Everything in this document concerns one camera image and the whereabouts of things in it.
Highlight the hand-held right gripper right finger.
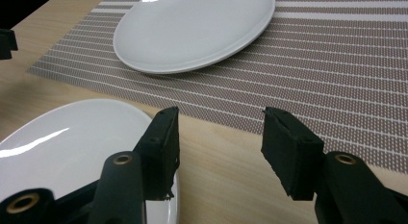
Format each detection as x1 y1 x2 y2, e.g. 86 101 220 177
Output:
260 106 326 202

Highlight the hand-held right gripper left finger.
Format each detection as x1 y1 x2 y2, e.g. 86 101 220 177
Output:
132 105 181 202

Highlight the white plate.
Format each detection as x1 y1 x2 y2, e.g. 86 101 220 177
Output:
0 98 181 224
113 0 276 75

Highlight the striped woven placemat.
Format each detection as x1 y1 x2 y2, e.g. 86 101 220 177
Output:
26 0 408 176

